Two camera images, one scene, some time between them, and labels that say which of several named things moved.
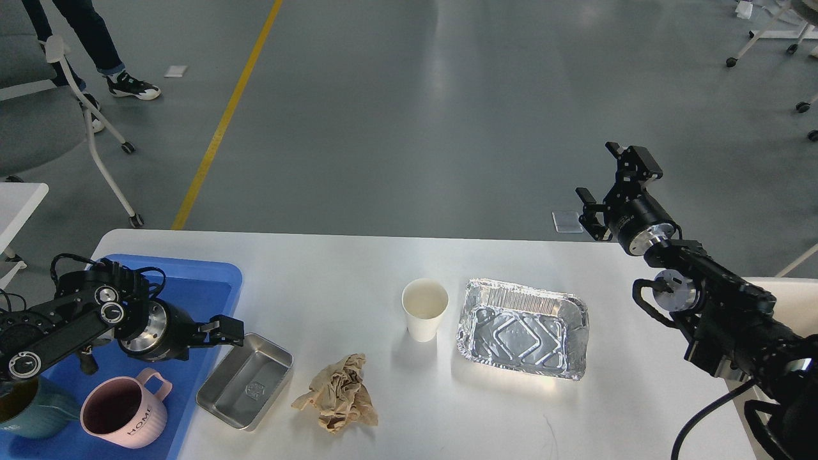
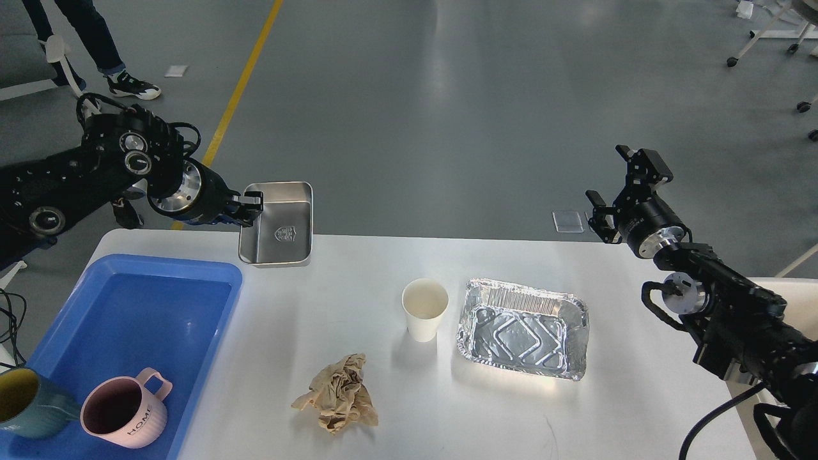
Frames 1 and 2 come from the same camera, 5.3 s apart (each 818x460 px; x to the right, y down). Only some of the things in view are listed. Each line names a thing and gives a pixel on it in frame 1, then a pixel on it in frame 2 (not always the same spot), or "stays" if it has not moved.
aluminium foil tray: [533, 330] stays
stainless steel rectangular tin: [243, 384] → [283, 232]
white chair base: [806, 32] stays
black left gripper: [157, 331] → [201, 197]
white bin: [796, 305] stays
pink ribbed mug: [125, 412] stays
